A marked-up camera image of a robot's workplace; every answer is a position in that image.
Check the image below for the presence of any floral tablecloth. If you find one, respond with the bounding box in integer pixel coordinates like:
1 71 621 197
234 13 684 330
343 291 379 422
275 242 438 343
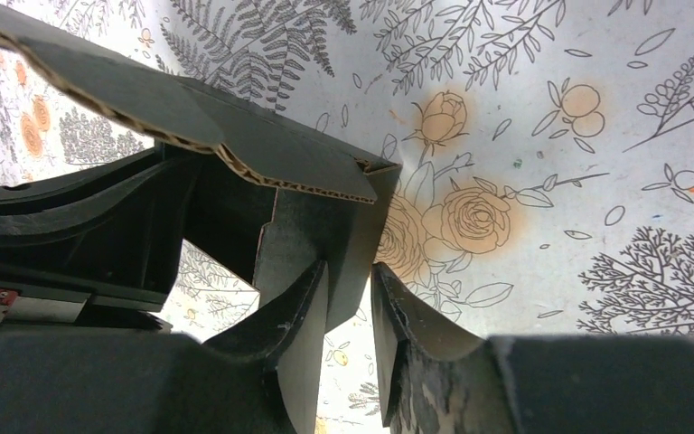
0 1 694 433

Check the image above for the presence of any black paper box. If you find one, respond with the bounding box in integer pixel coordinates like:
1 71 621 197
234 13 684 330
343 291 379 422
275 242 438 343
0 5 400 329

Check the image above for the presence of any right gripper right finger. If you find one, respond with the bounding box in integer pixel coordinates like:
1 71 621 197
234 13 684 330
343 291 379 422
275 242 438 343
370 263 694 433

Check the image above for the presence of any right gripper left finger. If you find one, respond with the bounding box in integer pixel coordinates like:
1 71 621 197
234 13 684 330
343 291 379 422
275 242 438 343
0 260 329 433

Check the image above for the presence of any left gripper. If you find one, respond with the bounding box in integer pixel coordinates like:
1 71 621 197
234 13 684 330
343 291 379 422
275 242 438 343
0 144 277 337

